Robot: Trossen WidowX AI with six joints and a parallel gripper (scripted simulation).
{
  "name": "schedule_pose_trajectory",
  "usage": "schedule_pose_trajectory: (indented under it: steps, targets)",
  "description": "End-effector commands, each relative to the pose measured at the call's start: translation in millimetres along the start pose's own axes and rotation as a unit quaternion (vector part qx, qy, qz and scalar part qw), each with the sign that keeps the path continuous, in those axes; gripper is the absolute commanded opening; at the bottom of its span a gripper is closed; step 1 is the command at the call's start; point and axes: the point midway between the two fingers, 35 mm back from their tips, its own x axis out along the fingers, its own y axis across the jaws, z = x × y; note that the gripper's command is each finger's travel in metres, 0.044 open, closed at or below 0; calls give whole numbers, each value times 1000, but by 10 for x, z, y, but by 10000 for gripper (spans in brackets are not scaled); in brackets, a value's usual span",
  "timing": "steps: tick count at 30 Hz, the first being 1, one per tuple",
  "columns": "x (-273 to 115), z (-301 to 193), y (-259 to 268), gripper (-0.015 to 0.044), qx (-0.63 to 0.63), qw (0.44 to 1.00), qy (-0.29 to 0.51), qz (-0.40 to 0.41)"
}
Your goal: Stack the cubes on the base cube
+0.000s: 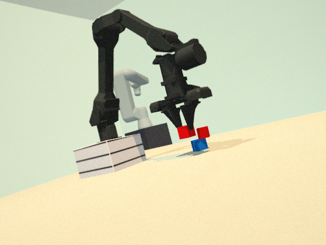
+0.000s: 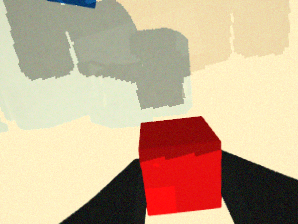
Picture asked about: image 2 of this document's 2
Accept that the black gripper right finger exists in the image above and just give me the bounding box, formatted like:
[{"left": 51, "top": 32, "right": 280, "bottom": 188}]
[{"left": 221, "top": 149, "right": 298, "bottom": 224}]

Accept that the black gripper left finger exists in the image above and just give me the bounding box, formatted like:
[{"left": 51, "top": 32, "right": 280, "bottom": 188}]
[{"left": 59, "top": 158, "right": 147, "bottom": 224}]

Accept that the blue cube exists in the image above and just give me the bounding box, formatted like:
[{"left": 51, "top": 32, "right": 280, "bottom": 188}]
[{"left": 47, "top": 0, "right": 96, "bottom": 8}]

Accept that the red cube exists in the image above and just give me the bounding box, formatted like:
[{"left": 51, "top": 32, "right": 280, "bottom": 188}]
[{"left": 138, "top": 116, "right": 222, "bottom": 216}]

